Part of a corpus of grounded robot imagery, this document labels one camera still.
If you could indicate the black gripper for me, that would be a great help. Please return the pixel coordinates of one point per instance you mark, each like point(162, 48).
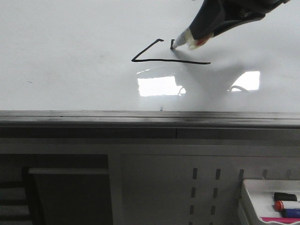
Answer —
point(219, 16)

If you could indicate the white taped whiteboard marker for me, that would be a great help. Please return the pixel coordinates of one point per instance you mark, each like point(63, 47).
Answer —
point(186, 38)

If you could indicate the white whiteboard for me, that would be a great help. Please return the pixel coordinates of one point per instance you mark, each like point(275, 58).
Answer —
point(114, 55)

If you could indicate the white perforated pegboard panel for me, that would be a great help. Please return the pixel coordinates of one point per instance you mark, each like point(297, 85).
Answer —
point(183, 182)

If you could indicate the white plastic tray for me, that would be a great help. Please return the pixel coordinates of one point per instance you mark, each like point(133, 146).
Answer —
point(257, 200)

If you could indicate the red capped marker in tray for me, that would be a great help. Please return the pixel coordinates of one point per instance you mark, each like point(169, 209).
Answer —
point(286, 205)

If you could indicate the blue marker in tray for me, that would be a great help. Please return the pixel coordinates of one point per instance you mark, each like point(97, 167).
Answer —
point(291, 213)

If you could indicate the pink sheet in tray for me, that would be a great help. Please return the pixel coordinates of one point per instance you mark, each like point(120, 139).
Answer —
point(283, 220)

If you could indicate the dark cabinet box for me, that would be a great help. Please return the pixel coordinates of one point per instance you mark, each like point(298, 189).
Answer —
point(68, 196)

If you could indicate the grey aluminium whiteboard frame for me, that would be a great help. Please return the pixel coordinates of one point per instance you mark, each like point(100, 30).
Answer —
point(137, 124)

